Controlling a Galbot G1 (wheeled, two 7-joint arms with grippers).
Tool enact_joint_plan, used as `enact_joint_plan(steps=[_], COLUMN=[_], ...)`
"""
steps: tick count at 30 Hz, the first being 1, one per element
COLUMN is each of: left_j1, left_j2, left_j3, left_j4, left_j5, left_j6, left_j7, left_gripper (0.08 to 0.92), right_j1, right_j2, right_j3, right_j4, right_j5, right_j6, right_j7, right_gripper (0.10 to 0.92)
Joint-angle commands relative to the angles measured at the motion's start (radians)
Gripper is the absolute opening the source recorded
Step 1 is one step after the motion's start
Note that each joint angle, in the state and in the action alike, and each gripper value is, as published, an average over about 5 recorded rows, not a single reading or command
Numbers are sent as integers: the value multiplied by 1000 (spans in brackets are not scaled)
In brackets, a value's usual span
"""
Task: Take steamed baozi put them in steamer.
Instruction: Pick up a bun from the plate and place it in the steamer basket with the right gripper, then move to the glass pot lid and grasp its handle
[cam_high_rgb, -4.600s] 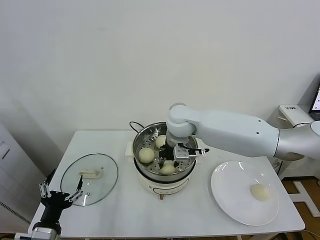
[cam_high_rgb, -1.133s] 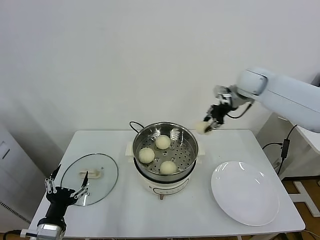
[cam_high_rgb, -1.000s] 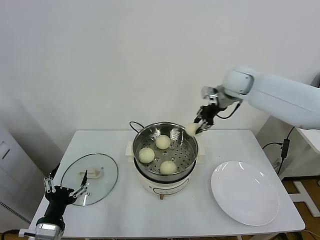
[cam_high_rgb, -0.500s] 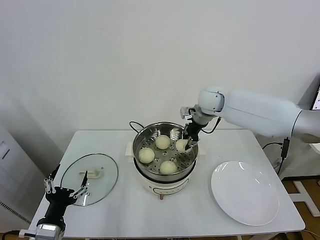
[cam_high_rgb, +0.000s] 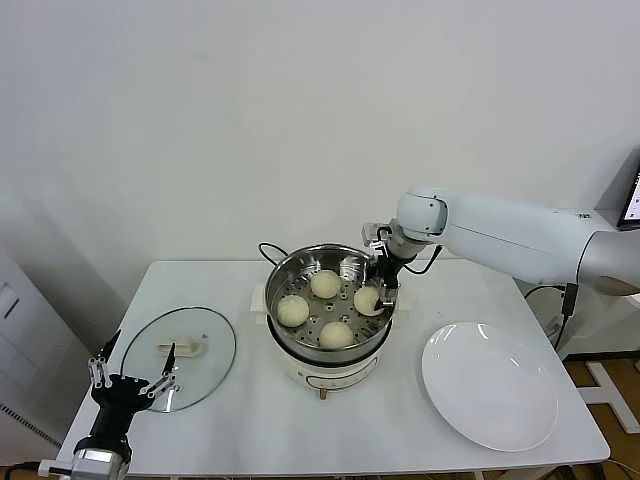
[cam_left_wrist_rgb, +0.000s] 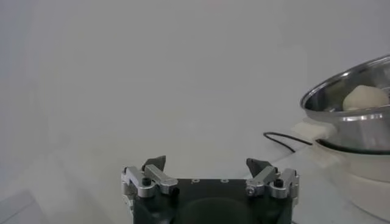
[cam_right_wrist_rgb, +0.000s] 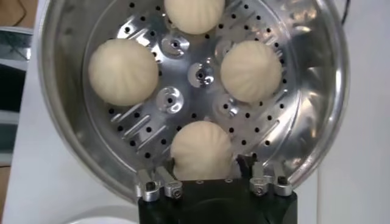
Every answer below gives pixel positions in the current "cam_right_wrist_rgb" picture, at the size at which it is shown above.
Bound perforated steel steamer basket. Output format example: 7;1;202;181
36;0;350;205

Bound white round plate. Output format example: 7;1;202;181
65;205;141;224

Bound grey black robot torso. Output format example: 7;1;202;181
0;26;34;167

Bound black cooker power cord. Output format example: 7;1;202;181
341;0;351;25

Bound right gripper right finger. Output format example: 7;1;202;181
236;153;293;197

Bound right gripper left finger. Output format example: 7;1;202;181
135;159;183;202

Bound white steamed baozi bun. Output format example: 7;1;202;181
88;38;160;107
219;40;283;103
169;121;235;181
163;0;226;35

